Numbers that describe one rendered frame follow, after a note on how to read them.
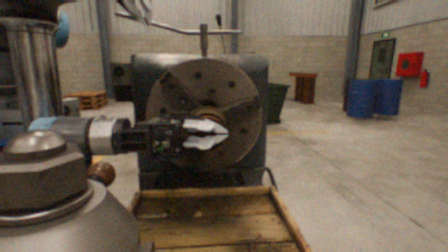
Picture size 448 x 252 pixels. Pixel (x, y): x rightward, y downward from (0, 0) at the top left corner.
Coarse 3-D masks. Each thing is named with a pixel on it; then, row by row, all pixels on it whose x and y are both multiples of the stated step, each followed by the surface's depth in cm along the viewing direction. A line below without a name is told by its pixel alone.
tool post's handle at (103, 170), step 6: (102, 162) 19; (90, 168) 18; (96, 168) 18; (102, 168) 18; (108, 168) 19; (114, 168) 19; (90, 174) 18; (96, 174) 18; (102, 174) 18; (108, 174) 18; (114, 174) 19; (96, 180) 17; (102, 180) 18; (108, 180) 19; (114, 180) 19; (108, 186) 19
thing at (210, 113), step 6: (198, 108) 59; (204, 108) 59; (210, 108) 59; (198, 114) 57; (204, 114) 57; (210, 114) 57; (216, 114) 57; (222, 114) 60; (216, 120) 55; (222, 120) 58; (222, 126) 55; (192, 132) 55; (198, 132) 61; (204, 132) 63; (210, 132) 63; (216, 144) 56
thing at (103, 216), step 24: (96, 192) 13; (72, 216) 11; (96, 216) 12; (120, 216) 13; (0, 240) 10; (24, 240) 10; (48, 240) 10; (72, 240) 11; (96, 240) 11; (120, 240) 12
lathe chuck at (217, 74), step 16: (176, 64) 66; (192, 64) 66; (208, 64) 67; (224, 64) 67; (192, 80) 67; (208, 80) 68; (224, 80) 68; (240, 80) 68; (160, 96) 68; (208, 96) 69; (224, 96) 69; (240, 96) 69; (160, 112) 69; (240, 128) 71; (256, 128) 72; (224, 144) 72; (240, 144) 72; (208, 160) 73; (224, 160) 73
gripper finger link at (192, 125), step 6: (186, 120) 52; (192, 120) 52; (198, 120) 52; (210, 120) 54; (186, 126) 50; (192, 126) 50; (198, 126) 50; (204, 126) 51; (210, 126) 51; (216, 126) 53; (216, 132) 53; (222, 132) 53
